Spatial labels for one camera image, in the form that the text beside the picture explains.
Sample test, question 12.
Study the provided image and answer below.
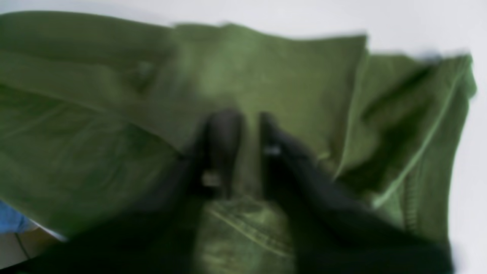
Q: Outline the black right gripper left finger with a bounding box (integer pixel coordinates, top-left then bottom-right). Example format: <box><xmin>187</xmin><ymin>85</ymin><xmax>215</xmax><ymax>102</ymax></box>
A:
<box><xmin>23</xmin><ymin>109</ymin><xmax>244</xmax><ymax>274</ymax></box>

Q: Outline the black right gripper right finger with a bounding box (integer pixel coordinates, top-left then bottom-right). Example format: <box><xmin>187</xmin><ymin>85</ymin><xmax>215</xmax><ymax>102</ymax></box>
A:
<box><xmin>259</xmin><ymin>112</ymin><xmax>454</xmax><ymax>274</ymax></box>

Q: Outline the olive green T-shirt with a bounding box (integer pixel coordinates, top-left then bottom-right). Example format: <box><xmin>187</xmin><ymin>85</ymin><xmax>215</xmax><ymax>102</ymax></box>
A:
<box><xmin>1</xmin><ymin>11</ymin><xmax>476</xmax><ymax>274</ymax></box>

